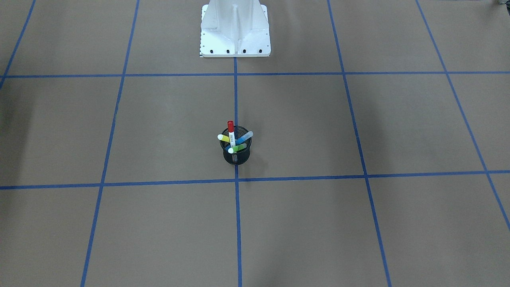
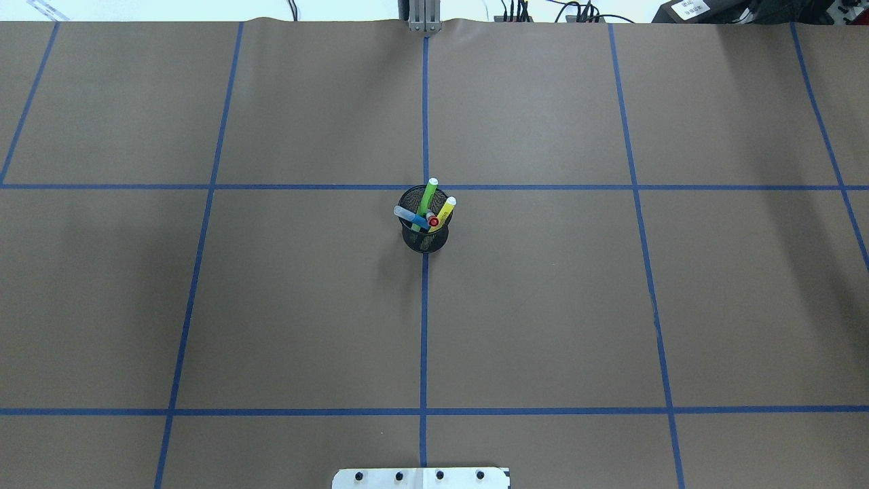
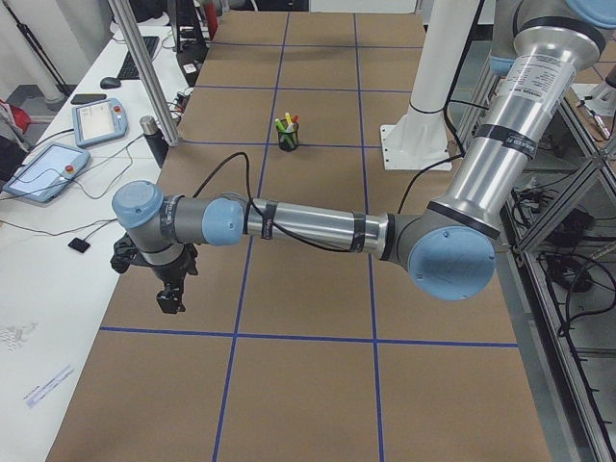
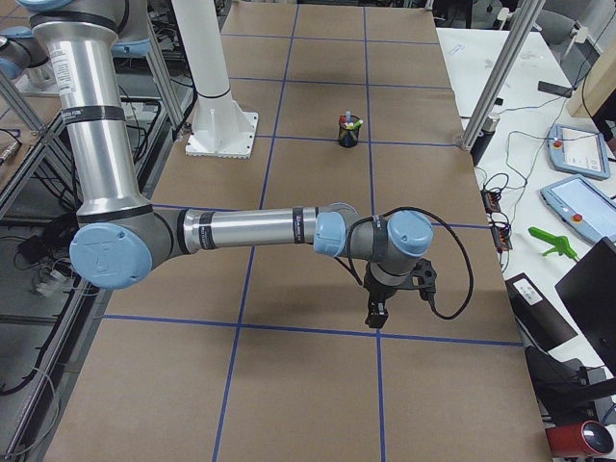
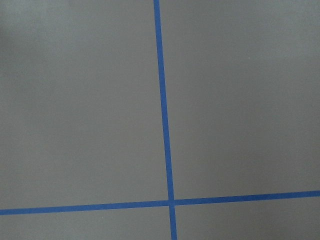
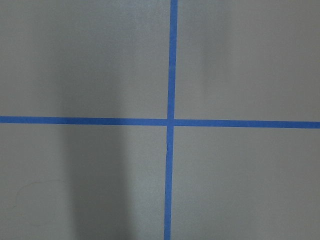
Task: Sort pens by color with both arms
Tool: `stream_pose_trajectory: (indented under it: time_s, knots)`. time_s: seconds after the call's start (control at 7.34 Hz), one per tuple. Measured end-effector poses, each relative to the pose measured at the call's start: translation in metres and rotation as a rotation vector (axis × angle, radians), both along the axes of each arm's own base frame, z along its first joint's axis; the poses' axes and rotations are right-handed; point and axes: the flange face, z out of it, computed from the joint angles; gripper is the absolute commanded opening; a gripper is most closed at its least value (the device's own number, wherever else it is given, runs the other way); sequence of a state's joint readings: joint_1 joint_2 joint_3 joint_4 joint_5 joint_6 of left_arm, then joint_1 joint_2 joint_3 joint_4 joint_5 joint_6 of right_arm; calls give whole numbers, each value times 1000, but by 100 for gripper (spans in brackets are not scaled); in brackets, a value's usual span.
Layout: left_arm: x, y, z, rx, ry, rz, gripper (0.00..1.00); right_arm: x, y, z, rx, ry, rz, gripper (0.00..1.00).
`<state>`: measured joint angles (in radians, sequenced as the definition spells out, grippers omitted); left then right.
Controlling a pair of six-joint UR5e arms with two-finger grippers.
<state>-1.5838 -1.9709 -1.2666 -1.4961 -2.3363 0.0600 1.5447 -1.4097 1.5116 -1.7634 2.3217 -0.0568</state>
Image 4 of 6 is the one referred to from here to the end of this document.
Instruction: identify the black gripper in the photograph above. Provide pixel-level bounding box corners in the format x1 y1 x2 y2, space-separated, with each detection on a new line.
364 263 399 329

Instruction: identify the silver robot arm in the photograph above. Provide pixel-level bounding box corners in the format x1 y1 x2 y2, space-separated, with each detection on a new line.
25 1 436 328
1 26 55 89

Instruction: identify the black mesh pen cup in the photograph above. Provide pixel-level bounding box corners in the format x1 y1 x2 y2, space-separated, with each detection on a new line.
338 115 361 148

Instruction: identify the green plastic tool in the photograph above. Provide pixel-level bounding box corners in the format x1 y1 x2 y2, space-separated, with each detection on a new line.
527 226 578 262

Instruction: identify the black monitor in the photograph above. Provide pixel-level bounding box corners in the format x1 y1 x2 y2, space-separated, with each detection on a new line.
555 238 615 373

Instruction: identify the near teach pendant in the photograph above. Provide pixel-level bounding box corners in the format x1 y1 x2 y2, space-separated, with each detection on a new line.
540 174 615 244

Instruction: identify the teach pendant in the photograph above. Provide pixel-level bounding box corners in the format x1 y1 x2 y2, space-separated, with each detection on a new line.
547 124 611 180
540 174 615 244

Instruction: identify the red cylindrical bottle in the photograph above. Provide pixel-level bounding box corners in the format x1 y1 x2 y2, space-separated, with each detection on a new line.
545 421 615 458

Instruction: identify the far teach pendant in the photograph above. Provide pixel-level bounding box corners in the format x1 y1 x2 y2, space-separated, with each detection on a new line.
547 124 611 180

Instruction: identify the black smartphone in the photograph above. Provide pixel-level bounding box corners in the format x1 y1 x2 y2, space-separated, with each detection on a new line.
537 81 574 98

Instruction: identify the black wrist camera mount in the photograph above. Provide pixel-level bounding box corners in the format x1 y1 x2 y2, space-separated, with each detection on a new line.
410 258 437 302

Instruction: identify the black camera cable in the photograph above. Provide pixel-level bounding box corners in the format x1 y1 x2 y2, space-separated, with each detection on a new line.
346 206 475 321

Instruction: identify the white pedestal column base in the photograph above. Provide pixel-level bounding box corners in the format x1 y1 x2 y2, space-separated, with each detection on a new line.
172 0 259 159

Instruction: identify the aluminium frame post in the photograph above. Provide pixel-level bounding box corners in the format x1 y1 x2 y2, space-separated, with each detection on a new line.
459 0 545 152

